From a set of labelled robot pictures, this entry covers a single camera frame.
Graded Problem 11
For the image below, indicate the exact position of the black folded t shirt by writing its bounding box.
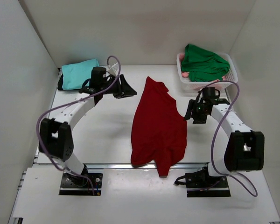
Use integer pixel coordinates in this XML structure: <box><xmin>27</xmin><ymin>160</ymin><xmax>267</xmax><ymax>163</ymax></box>
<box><xmin>57</xmin><ymin>75</ymin><xmax>79</xmax><ymax>91</ymax></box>

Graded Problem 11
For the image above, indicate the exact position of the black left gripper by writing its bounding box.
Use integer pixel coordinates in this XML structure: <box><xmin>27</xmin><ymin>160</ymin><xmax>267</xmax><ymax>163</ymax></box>
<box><xmin>102</xmin><ymin>72</ymin><xmax>138</xmax><ymax>98</ymax></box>

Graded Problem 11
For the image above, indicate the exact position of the red t shirt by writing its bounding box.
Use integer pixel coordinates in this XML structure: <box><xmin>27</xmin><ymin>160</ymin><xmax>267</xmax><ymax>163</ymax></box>
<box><xmin>131</xmin><ymin>77</ymin><xmax>187</xmax><ymax>177</ymax></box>

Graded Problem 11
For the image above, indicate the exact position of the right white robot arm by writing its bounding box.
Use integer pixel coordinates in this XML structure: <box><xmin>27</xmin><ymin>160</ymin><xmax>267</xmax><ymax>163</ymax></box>
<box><xmin>184</xmin><ymin>87</ymin><xmax>265</xmax><ymax>187</ymax></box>

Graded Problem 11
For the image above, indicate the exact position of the green t shirt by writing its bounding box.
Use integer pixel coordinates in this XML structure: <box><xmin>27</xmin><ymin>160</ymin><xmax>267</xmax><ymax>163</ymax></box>
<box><xmin>181</xmin><ymin>44</ymin><xmax>230</xmax><ymax>82</ymax></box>

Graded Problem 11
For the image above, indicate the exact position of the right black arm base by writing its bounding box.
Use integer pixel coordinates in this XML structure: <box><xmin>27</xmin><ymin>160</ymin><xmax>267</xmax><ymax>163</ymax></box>
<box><xmin>174</xmin><ymin>167</ymin><xmax>231</xmax><ymax>198</ymax></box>

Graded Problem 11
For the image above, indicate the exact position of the silver aluminium table rail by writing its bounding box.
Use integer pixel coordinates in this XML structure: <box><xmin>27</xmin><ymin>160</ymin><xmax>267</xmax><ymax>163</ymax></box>
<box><xmin>32</xmin><ymin>162</ymin><xmax>210</xmax><ymax>171</ymax></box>

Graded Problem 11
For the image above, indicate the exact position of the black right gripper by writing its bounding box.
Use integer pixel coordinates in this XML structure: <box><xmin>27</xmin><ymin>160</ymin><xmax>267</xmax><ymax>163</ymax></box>
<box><xmin>183</xmin><ymin>100</ymin><xmax>209</xmax><ymax>124</ymax></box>

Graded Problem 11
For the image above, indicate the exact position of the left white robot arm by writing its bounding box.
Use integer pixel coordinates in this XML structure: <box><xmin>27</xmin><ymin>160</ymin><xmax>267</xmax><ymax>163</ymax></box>
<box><xmin>39</xmin><ymin>66</ymin><xmax>137</xmax><ymax>186</ymax></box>

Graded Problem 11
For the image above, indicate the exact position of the white plastic basket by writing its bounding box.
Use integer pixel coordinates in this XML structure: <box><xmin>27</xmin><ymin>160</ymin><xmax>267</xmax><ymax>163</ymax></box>
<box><xmin>176</xmin><ymin>52</ymin><xmax>238</xmax><ymax>92</ymax></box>

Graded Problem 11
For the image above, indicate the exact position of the teal folded t shirt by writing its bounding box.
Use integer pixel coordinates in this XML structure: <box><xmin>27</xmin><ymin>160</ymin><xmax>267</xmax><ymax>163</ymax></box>
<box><xmin>61</xmin><ymin>58</ymin><xmax>99</xmax><ymax>89</ymax></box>

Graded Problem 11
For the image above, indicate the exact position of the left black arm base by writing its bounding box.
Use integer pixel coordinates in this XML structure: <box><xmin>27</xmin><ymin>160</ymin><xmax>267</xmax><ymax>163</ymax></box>
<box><xmin>59</xmin><ymin>171</ymin><xmax>103</xmax><ymax>196</ymax></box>

